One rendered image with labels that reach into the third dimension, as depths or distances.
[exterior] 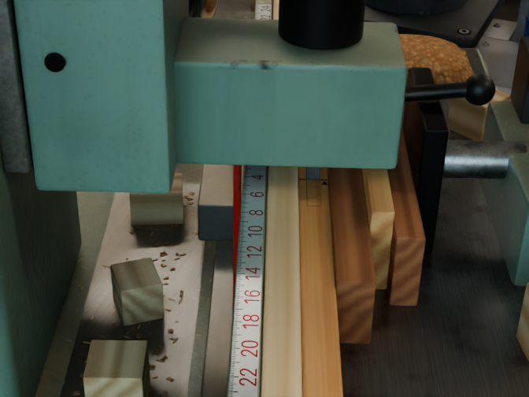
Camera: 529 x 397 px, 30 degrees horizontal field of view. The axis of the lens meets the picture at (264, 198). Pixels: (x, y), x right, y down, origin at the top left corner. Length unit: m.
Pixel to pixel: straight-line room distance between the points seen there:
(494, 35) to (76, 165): 0.96
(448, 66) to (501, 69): 0.48
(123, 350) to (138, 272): 0.09
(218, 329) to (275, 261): 0.17
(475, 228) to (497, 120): 0.08
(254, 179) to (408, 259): 0.11
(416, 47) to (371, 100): 0.30
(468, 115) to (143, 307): 0.29
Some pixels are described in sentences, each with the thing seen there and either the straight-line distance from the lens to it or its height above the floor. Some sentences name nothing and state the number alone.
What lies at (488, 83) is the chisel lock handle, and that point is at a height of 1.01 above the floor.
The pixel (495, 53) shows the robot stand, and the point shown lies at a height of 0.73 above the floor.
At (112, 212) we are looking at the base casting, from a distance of 0.87.
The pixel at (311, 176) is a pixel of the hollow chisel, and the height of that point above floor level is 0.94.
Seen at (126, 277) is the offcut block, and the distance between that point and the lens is 0.73.
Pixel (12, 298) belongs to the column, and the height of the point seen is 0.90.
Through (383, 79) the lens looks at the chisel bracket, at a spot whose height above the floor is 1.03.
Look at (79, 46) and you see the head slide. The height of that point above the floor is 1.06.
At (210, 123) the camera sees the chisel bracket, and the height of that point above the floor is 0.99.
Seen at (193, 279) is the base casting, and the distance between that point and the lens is 0.78.
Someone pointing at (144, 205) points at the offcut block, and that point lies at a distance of 0.84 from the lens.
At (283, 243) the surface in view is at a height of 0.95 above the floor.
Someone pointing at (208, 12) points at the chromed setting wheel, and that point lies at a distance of 0.72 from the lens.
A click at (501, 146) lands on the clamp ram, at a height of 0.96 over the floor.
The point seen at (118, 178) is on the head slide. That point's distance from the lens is 0.58.
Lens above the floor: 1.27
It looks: 32 degrees down
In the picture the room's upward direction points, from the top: 1 degrees clockwise
